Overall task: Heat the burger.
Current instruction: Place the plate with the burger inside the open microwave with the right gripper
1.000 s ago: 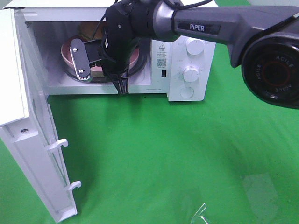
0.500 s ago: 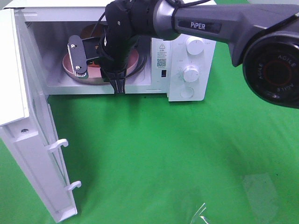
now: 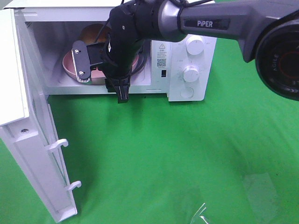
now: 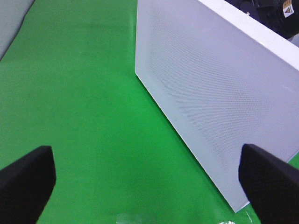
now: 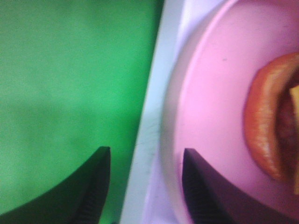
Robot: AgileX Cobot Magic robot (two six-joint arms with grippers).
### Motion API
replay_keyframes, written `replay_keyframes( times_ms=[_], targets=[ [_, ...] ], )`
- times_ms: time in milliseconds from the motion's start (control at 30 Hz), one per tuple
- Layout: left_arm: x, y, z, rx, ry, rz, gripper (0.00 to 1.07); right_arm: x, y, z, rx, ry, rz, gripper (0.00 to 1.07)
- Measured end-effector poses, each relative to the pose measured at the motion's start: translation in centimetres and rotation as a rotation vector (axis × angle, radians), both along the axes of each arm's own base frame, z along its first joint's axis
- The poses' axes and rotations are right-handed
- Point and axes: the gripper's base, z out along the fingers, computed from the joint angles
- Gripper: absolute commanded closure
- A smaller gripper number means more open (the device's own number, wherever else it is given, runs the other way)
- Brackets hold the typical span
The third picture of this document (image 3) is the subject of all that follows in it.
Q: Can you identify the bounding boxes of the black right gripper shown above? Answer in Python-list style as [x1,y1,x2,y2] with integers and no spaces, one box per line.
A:
[100,4,144,103]

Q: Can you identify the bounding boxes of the toy hamburger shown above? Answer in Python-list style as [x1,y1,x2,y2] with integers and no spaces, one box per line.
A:
[78,24,111,44]

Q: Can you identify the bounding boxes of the pink round plate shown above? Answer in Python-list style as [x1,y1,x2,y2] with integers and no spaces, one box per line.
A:
[62,48,140,85]

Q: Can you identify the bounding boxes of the round door release button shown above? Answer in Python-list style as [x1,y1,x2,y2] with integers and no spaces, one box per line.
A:
[180,87,194,98]

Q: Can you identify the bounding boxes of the white microwave door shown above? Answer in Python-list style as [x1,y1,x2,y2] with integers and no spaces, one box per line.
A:
[0,8,81,222]

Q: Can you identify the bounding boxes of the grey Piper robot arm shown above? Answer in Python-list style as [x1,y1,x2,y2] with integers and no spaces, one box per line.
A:
[100,0,299,101]

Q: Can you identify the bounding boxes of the glass microwave turntable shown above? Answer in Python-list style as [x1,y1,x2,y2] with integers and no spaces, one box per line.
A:
[130,45,147,76]

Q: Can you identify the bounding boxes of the white upper power knob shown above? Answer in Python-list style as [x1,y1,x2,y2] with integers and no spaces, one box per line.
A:
[185,35,205,56]

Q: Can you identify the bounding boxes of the white microwave oven body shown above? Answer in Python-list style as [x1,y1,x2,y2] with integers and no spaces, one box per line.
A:
[0,0,216,101]

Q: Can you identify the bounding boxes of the white lower timer knob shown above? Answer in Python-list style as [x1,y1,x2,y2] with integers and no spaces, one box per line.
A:
[183,66,199,83]

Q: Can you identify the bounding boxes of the clear tape strip front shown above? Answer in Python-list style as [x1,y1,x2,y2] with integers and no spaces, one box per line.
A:
[190,203,210,224]

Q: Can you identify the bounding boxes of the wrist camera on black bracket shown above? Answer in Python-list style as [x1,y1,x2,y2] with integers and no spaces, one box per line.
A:
[71,41,105,84]

